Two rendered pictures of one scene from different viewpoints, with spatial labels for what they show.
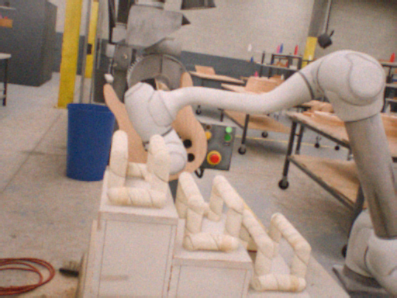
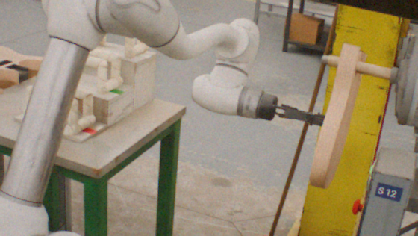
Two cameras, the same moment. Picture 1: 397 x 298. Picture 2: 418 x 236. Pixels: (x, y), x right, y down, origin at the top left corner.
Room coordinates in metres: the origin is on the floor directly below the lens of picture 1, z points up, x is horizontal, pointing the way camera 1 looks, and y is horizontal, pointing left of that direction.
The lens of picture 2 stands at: (2.23, -1.31, 1.67)
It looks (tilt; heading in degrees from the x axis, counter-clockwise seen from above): 20 degrees down; 120
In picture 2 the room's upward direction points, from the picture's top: 7 degrees clockwise
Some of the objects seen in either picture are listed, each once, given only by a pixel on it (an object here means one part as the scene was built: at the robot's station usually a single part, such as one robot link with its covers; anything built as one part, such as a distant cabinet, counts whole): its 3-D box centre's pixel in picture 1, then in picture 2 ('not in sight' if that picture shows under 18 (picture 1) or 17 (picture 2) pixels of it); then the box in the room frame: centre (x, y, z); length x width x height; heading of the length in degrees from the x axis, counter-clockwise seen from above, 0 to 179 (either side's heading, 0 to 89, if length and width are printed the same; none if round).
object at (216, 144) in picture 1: (203, 147); (411, 209); (2.05, -0.02, 0.99); 0.24 x 0.21 x 0.26; 12
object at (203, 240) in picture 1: (212, 241); not in sight; (0.86, -0.05, 1.04); 0.11 x 0.03 x 0.03; 102
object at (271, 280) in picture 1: (280, 282); not in sight; (0.89, -0.21, 0.96); 0.11 x 0.03 x 0.03; 102
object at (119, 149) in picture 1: (119, 145); not in sight; (0.92, 0.16, 1.20); 0.20 x 0.03 x 0.03; 11
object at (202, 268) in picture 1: (199, 251); (87, 97); (0.96, -0.04, 0.98); 0.27 x 0.16 x 0.09; 12
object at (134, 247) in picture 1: (132, 229); (112, 74); (0.93, 0.11, 1.02); 0.27 x 0.15 x 0.17; 12
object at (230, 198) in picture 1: (227, 193); (81, 59); (0.97, -0.08, 1.12); 0.20 x 0.03 x 0.03; 11
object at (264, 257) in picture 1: (262, 266); not in sight; (0.90, -0.17, 0.99); 0.03 x 0.03 x 0.09
